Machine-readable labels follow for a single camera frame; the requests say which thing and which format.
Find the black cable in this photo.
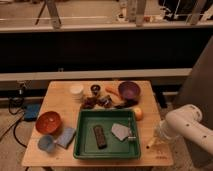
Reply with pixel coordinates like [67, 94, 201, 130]
[0, 96, 28, 149]

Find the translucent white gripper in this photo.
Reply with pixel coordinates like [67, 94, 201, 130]
[154, 120, 172, 142]

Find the dark brown toy pile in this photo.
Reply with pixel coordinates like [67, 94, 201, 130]
[81, 95, 113, 109]

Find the grey folded cloth piece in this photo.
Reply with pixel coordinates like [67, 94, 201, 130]
[111, 123, 129, 141]

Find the green plastic tray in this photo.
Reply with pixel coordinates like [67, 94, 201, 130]
[73, 109, 141, 160]

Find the white paper cup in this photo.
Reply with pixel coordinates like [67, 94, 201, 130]
[70, 84, 84, 99]

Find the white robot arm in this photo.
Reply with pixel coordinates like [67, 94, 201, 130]
[154, 104, 213, 155]

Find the small dark cup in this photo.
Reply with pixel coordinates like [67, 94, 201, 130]
[90, 84, 101, 96]

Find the orange peach fruit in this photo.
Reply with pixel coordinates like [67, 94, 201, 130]
[133, 107, 143, 121]

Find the red-orange bowl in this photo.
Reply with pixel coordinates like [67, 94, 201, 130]
[35, 111, 62, 135]

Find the dark brown rectangular block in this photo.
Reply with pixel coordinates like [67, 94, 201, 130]
[93, 125, 107, 149]

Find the blue measuring cup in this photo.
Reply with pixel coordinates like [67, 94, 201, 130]
[38, 135, 55, 153]

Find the purple bowl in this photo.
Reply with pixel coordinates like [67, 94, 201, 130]
[118, 81, 141, 100]

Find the blue sponge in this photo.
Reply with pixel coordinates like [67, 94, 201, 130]
[56, 127, 76, 149]

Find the blue box on floor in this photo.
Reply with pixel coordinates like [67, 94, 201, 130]
[24, 104, 41, 121]

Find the wooden table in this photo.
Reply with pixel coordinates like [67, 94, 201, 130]
[22, 81, 173, 168]

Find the orange carrot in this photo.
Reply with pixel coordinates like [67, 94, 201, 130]
[105, 87, 119, 97]

